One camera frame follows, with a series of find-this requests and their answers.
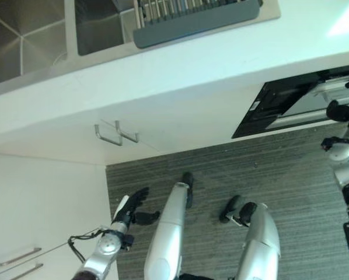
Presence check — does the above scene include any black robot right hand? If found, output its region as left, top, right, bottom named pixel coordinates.
left=326, top=100, right=349, bottom=124

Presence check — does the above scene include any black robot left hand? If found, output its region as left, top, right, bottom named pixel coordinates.
left=113, top=187, right=161, bottom=226

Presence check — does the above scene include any silver dishwasher rack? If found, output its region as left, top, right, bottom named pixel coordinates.
left=272, top=76, right=349, bottom=130

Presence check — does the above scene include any silver robot left leg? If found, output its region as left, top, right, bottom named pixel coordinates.
left=144, top=182, right=193, bottom=280

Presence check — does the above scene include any silver robot leg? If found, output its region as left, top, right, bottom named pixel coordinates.
left=225, top=201, right=281, bottom=280
left=144, top=182, right=193, bottom=280

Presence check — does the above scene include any white drawer cabinet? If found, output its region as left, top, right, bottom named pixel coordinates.
left=0, top=151, right=120, bottom=280

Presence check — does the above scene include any white sink base cabinet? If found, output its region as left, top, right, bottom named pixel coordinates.
left=0, top=65, right=349, bottom=155

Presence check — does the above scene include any dark robot right foot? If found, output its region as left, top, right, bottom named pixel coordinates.
left=219, top=195, right=242, bottom=224

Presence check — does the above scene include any silver robot right leg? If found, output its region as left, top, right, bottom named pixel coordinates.
left=225, top=201, right=281, bottom=280

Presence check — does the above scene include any grey dish rack tray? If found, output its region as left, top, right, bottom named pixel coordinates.
left=132, top=0, right=264, bottom=50

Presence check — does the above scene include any stainless steel double sink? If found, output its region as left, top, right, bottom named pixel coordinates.
left=0, top=0, right=282, bottom=88

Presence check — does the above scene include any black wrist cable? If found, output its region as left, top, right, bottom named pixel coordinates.
left=67, top=227, right=107, bottom=263

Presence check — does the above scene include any silver cabinet door handle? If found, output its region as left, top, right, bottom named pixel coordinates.
left=114, top=120, right=139, bottom=144
left=93, top=124, right=123, bottom=146

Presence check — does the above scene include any silver drawer bar handle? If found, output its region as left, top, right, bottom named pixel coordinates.
left=0, top=247, right=43, bottom=268
left=5, top=262, right=44, bottom=280

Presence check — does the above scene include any metal wire dish rack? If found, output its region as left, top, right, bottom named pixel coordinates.
left=137, top=0, right=240, bottom=29

